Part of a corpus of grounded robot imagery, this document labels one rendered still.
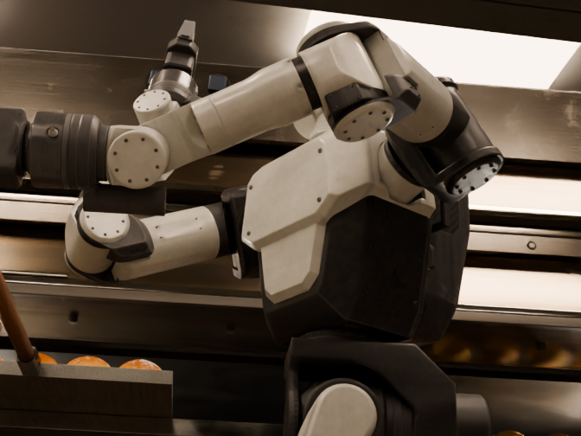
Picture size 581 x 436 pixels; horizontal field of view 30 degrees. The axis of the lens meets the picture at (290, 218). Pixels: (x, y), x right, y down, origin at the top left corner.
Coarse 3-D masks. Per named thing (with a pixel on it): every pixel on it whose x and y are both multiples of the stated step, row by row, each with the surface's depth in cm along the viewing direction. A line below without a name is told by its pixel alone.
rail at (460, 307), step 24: (96, 288) 232; (120, 288) 232; (144, 288) 233; (168, 288) 233; (192, 288) 234; (216, 288) 234; (504, 312) 238; (528, 312) 238; (552, 312) 239; (576, 312) 239
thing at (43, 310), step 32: (32, 288) 230; (64, 288) 231; (0, 320) 239; (32, 320) 239; (64, 320) 238; (96, 320) 238; (128, 320) 238; (160, 320) 238; (192, 320) 237; (224, 320) 237; (256, 320) 237; (480, 320) 236; (512, 320) 237; (544, 320) 237; (576, 320) 238; (448, 352) 248; (480, 352) 247; (512, 352) 247; (544, 352) 247; (576, 352) 247
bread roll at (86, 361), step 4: (84, 356) 213; (88, 356) 213; (92, 356) 214; (72, 360) 213; (76, 360) 212; (80, 360) 212; (84, 360) 212; (88, 360) 212; (92, 360) 212; (96, 360) 213; (100, 360) 213; (72, 364) 212; (76, 364) 211; (80, 364) 211; (84, 364) 211; (88, 364) 211; (92, 364) 211; (96, 364) 212; (100, 364) 212; (104, 364) 213; (108, 364) 214
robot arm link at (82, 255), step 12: (72, 216) 166; (72, 228) 167; (72, 240) 167; (84, 240) 163; (72, 252) 168; (84, 252) 166; (96, 252) 165; (108, 252) 165; (72, 264) 170; (84, 264) 168; (96, 264) 168; (108, 264) 170
